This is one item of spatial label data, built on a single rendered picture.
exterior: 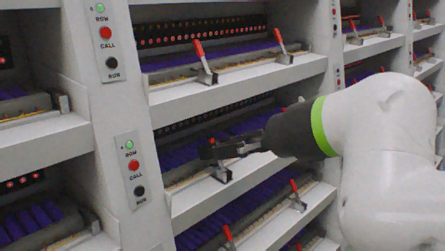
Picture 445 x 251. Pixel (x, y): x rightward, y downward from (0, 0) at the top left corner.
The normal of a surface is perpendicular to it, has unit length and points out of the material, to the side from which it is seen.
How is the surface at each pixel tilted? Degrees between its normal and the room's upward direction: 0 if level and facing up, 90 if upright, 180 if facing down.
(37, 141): 105
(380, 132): 51
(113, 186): 90
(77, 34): 90
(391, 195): 37
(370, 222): 70
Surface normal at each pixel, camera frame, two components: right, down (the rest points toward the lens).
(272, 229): 0.04, -0.91
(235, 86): 0.72, 0.31
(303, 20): -0.69, 0.26
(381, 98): -0.51, -0.34
